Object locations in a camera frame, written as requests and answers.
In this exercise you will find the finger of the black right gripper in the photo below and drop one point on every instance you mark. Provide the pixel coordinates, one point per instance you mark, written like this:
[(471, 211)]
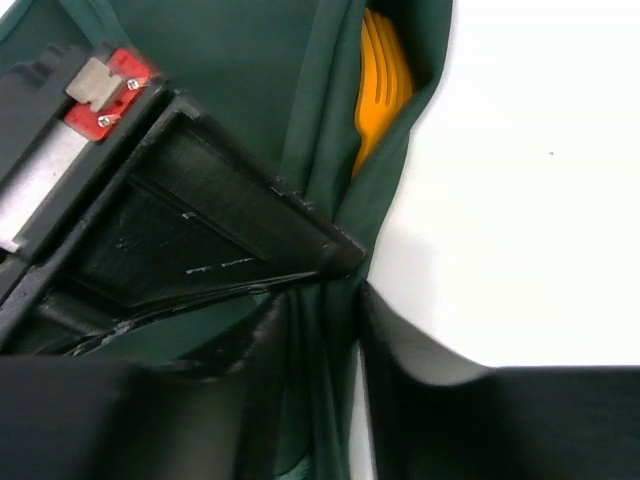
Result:
[(166, 216)]

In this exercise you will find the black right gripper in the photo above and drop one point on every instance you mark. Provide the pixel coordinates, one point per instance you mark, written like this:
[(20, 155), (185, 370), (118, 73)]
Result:
[(63, 116)]

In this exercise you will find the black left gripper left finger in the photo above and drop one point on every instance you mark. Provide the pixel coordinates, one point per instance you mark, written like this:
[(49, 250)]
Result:
[(196, 396)]

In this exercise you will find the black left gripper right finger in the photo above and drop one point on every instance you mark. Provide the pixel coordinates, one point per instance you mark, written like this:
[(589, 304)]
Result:
[(435, 414)]

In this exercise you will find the dark green cloth napkin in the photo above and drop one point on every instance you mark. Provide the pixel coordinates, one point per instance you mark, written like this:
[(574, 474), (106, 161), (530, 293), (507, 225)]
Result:
[(282, 76)]

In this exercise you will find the orange plastic fork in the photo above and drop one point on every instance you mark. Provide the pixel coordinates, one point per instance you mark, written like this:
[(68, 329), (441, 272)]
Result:
[(386, 83)]

